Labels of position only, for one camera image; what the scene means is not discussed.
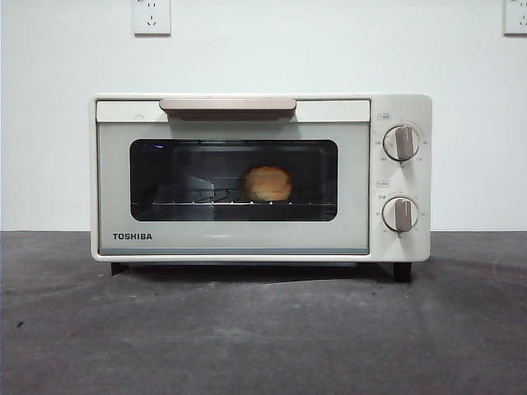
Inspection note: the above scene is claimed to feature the metal wire oven rack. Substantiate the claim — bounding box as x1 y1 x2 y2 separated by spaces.
143 187 331 207

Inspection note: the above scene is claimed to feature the white brown oven knob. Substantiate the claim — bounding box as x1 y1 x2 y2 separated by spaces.
380 196 421 233
382 124 422 162

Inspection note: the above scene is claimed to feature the golden bread roll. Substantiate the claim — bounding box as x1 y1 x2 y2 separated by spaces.
242 165 295 203

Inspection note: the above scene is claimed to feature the oven door with brown handle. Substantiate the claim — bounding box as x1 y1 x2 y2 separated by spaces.
95 97 372 257

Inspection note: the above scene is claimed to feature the white toaster oven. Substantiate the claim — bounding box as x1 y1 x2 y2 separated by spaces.
89 92 434 284

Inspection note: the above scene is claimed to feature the white wall socket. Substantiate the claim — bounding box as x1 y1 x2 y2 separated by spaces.
132 0 172 37
502 0 527 37

